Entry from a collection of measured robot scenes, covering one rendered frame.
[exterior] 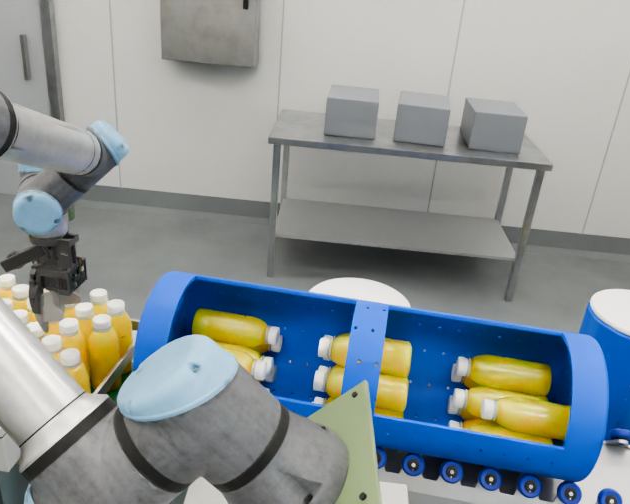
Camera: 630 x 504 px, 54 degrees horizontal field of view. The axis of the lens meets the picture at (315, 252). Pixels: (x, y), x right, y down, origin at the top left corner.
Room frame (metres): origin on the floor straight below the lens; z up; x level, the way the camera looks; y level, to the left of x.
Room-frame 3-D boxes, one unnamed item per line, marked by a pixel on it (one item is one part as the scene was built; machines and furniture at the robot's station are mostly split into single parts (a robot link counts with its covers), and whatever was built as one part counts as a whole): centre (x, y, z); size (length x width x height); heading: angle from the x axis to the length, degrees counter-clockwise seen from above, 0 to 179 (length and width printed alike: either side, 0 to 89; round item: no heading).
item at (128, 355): (1.11, 0.43, 0.96); 0.40 x 0.01 x 0.03; 173
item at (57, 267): (1.06, 0.50, 1.27); 0.09 x 0.08 x 0.12; 83
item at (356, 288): (1.41, -0.13, 1.03); 0.28 x 0.28 x 0.01
